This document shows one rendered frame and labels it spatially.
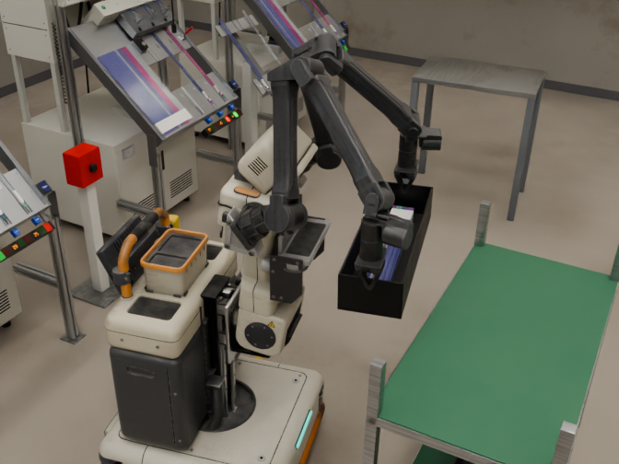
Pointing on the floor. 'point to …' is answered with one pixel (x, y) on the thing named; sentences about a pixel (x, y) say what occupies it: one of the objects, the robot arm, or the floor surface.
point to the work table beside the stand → (512, 76)
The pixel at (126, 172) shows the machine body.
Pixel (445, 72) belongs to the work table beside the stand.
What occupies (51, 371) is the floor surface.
